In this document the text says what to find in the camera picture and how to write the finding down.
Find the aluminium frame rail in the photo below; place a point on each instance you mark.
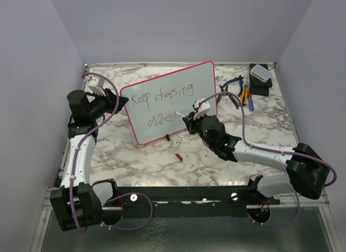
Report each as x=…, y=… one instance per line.
x=242, y=195

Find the red marker cap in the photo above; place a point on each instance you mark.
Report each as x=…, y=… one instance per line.
x=179, y=157

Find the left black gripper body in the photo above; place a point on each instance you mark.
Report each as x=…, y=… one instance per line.
x=100, y=105

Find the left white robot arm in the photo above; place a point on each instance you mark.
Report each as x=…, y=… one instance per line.
x=83, y=138

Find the black rectangular box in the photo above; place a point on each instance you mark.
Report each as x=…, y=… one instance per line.
x=257, y=86

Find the white rectangular box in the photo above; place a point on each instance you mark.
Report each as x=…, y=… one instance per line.
x=261, y=73

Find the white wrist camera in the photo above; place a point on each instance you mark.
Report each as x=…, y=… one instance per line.
x=95, y=84
x=201, y=108

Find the pink framed whiteboard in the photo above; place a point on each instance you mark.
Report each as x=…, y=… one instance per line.
x=153, y=102

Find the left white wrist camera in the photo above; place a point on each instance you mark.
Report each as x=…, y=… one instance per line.
x=95, y=84

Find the blue screwdriver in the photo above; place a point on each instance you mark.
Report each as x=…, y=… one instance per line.
x=250, y=102

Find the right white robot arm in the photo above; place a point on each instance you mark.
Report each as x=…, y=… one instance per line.
x=301, y=170

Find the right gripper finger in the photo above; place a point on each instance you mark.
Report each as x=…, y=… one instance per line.
x=190, y=115
x=188, y=124

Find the yellow black utility knife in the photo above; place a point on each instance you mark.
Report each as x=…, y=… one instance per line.
x=243, y=95

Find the black handled pliers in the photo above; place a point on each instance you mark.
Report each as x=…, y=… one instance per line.
x=229, y=96

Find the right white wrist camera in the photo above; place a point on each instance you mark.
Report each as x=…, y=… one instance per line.
x=201, y=108

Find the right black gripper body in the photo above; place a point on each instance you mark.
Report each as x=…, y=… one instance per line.
x=197, y=125

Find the blue handled pliers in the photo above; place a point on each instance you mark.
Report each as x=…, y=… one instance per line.
x=238, y=79

